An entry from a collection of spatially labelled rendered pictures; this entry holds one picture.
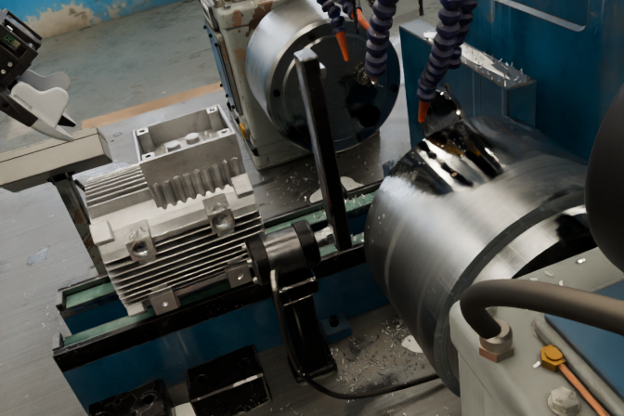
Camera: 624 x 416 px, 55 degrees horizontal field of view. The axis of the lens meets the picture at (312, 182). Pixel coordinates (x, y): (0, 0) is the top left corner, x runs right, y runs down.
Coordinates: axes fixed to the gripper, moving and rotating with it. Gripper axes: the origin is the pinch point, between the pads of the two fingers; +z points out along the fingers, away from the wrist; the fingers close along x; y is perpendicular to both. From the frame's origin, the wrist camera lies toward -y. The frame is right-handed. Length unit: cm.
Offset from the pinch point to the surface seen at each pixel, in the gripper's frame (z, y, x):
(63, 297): 16.3, -20.3, -1.2
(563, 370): 16, 27, -58
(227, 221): 17.8, 8.4, -15.4
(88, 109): 81, -94, 324
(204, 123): 12.6, 13.1, -1.2
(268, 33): 19.7, 27.7, 24.5
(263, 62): 21.0, 23.7, 20.2
